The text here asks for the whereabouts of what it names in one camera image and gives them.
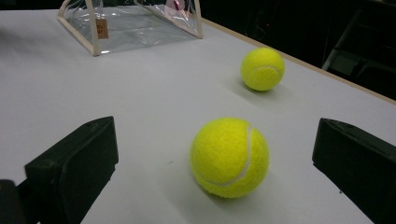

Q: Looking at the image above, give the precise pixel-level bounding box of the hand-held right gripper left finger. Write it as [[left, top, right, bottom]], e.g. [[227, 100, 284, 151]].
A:
[[24, 116, 120, 224]]

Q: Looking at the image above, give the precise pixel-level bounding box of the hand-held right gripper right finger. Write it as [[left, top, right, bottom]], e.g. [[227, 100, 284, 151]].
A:
[[312, 118, 396, 224]]

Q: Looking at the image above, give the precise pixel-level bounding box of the yellow tennis ball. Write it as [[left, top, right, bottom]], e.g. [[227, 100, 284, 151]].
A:
[[189, 117, 270, 199], [240, 47, 286, 92]]

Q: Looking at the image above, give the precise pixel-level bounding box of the clear plastic tote bag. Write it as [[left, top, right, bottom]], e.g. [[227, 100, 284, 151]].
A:
[[57, 0, 205, 57]]

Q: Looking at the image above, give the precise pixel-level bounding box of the black chair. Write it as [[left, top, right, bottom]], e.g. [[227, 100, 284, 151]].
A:
[[321, 8, 396, 83]]

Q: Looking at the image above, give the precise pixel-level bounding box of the white table sheet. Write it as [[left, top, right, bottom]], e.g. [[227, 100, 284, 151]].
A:
[[0, 8, 396, 224]]

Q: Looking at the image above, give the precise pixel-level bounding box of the wooden table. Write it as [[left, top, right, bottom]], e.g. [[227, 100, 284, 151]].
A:
[[201, 18, 396, 105]]

